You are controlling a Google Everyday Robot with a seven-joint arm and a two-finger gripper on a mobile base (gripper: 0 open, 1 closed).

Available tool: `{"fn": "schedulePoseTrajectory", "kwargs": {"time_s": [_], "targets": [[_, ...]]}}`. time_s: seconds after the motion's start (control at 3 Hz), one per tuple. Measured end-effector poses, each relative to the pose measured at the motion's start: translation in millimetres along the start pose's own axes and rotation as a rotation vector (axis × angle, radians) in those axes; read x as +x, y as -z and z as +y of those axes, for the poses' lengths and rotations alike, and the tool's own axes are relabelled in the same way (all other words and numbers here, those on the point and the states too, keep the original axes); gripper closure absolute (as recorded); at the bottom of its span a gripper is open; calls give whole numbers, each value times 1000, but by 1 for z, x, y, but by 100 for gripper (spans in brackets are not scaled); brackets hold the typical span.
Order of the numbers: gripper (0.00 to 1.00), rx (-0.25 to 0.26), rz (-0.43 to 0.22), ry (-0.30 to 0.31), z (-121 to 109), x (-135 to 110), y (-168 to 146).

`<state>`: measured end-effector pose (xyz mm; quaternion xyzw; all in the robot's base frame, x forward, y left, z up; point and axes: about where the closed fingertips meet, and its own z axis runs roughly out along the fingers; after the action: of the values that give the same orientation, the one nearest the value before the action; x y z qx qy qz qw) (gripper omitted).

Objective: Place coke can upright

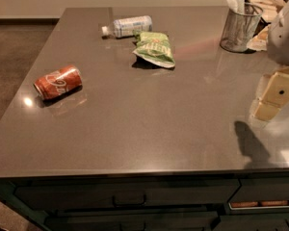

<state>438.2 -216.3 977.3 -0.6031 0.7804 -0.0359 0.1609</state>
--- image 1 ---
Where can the dark lower left drawer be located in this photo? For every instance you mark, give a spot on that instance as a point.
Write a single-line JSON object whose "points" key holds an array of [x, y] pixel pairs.
{"points": [[178, 221]]}

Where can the dark drawer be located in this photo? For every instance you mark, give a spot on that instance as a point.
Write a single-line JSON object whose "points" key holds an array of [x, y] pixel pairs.
{"points": [[263, 189], [123, 195], [178, 221]]}

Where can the dark upper left drawer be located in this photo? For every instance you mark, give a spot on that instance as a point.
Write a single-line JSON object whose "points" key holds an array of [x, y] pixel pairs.
{"points": [[123, 195]]}

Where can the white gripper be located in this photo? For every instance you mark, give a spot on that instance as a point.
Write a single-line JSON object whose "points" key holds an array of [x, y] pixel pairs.
{"points": [[284, 38]]}

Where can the dark upper right drawer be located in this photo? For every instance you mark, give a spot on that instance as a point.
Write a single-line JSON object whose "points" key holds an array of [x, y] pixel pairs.
{"points": [[263, 189]]}

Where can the green chip bag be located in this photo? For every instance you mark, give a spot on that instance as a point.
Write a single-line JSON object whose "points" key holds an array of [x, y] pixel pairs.
{"points": [[154, 48]]}

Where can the clear plastic water bottle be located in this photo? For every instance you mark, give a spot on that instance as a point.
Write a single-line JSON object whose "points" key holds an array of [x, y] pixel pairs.
{"points": [[125, 27]]}

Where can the metal mesh cup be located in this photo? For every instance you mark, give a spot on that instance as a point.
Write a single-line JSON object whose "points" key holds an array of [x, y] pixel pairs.
{"points": [[239, 28]]}

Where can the black wire snack rack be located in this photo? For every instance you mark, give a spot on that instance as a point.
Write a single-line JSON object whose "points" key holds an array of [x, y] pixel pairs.
{"points": [[270, 10]]}

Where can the white napkins in cup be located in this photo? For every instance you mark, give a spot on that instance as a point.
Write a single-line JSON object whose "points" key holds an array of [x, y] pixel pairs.
{"points": [[236, 6]]}

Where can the red coke can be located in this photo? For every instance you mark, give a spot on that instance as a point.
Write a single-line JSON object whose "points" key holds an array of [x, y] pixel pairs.
{"points": [[59, 82]]}

